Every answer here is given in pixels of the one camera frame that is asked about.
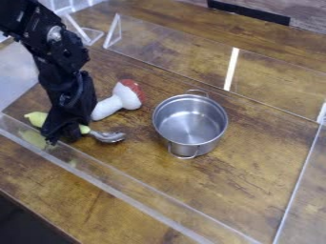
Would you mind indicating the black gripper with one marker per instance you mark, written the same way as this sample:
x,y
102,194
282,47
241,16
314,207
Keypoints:
x,y
71,93

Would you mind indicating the green handled metal spoon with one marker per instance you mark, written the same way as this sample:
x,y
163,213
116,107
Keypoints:
x,y
36,119

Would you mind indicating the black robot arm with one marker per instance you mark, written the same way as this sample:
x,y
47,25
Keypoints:
x,y
60,56

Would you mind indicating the white red toy mushroom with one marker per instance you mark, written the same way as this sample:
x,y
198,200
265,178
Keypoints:
x,y
127,97

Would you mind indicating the small steel pot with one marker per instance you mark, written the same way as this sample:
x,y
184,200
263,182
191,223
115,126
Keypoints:
x,y
191,122

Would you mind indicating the black baseboard strip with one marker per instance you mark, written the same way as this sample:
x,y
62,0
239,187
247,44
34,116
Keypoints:
x,y
258,14

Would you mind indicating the clear acrylic enclosure wall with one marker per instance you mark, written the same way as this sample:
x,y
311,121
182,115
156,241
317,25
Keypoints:
x,y
254,192

